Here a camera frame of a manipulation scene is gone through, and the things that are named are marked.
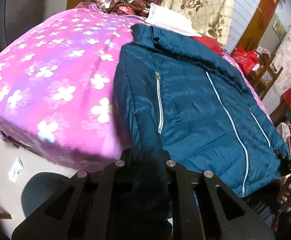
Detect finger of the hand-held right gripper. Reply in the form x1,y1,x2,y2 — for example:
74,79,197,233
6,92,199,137
275,149,289,163

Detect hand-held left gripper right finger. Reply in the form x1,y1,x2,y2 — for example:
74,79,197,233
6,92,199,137
165,160,276,240

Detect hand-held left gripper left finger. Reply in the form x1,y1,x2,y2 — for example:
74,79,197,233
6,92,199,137
12,149,136,240

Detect teal quilted zip jacket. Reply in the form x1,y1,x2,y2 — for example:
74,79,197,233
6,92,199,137
113,24,291,233

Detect person's right hand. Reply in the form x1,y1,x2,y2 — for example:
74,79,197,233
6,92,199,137
277,175,291,213

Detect wooden chair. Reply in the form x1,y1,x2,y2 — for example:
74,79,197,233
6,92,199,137
248,46,284,100

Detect red shopping bag white print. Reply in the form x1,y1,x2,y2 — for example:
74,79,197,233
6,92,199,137
232,46,259,74

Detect white paper scrap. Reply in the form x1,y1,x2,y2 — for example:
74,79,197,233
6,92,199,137
8,157,23,183

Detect pink floral bedsheet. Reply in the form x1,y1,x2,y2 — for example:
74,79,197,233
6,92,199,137
0,1,273,173

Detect red frilled pillow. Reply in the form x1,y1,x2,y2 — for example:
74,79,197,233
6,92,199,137
192,34,223,55

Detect white panelled headboard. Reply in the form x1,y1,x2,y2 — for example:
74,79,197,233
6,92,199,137
96,0,268,53

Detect white pillow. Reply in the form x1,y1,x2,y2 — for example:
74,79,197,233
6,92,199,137
145,4,201,37

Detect cream floral quilt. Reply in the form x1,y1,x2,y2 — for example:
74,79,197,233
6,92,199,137
160,0,236,50

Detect grey wardrobe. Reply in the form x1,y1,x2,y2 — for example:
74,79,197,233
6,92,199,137
0,0,71,63

